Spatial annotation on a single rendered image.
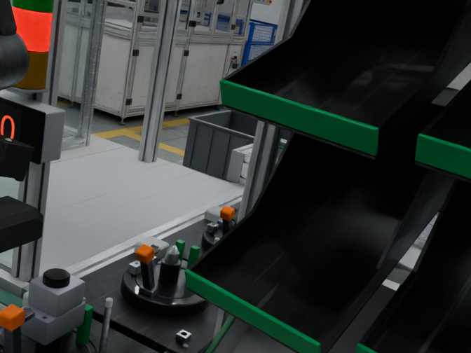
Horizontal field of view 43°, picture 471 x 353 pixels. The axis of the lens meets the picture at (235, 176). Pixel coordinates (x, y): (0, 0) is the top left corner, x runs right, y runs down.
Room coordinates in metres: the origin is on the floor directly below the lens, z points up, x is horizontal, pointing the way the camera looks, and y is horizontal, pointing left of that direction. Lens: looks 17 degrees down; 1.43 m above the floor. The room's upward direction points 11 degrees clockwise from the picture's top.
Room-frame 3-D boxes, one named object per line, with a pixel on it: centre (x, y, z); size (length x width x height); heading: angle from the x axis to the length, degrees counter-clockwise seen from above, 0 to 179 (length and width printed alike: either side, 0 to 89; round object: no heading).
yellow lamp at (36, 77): (0.79, 0.30, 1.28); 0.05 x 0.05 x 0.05
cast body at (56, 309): (0.61, 0.17, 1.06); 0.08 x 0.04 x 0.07; 156
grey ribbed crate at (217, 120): (2.72, -0.10, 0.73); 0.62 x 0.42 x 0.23; 66
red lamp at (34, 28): (0.79, 0.30, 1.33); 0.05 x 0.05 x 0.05
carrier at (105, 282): (0.83, 0.07, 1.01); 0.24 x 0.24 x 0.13; 66
